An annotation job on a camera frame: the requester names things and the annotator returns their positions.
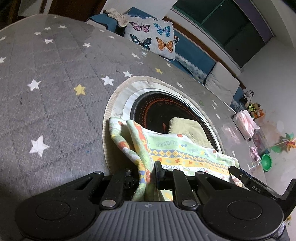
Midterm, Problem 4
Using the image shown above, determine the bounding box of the green plastic bowl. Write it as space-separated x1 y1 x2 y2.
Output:
261 154 273 172

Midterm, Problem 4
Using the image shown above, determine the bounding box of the dark window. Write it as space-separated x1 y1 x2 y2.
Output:
173 0 273 68

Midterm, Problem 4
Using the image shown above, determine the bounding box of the butterfly print pillow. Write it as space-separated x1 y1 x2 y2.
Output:
124 15 176 60

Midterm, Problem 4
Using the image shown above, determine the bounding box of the blue bench cushion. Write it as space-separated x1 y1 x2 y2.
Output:
86 7 246 112

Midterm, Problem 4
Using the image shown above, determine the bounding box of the colourful pinwheel toy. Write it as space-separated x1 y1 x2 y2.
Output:
270 133 296 153

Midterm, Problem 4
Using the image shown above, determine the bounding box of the orange plush toy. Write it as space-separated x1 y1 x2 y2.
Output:
247 102 265 119

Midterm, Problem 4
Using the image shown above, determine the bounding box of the panda plush toy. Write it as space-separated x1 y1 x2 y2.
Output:
239 90 254 107

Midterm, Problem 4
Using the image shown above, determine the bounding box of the crumpled beige cloth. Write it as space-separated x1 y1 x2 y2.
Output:
103 8 129 28

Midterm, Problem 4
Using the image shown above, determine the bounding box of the pink crumpled wrapper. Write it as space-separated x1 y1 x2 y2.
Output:
249 146 261 162

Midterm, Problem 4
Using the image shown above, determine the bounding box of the colourful patterned children's shirt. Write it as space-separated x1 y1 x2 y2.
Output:
109 117 242 201

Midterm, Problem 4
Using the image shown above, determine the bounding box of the pink tissue pack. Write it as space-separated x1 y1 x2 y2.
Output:
232 110 260 140

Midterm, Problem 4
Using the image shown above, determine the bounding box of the white pillow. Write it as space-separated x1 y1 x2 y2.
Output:
205 62 240 105

